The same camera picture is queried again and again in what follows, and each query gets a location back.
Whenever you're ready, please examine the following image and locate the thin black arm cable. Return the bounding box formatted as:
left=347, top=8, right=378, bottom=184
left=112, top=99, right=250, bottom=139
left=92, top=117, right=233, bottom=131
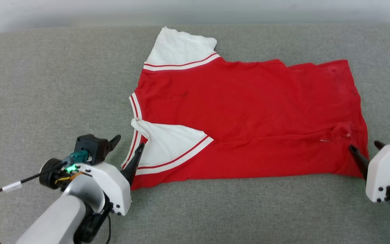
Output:
left=104, top=214, right=112, bottom=244

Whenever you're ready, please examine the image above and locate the red white t-shirt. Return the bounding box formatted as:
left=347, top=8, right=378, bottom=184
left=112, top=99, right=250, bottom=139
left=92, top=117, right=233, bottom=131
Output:
left=121, top=26, right=369, bottom=190

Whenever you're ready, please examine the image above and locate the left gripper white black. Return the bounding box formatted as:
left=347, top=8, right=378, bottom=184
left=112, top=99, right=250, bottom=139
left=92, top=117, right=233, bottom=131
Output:
left=39, top=135, right=146, bottom=216

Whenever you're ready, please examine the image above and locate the left camera cable teal connector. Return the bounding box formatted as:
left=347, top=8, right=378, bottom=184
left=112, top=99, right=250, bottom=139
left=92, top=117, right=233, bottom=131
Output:
left=0, top=151, right=90, bottom=199

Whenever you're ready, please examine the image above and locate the grey fabric sofa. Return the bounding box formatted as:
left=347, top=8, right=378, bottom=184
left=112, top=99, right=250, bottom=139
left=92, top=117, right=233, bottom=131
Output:
left=0, top=23, right=390, bottom=244

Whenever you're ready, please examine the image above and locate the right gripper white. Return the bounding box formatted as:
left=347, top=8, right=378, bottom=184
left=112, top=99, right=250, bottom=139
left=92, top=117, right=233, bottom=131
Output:
left=349, top=140, right=390, bottom=203

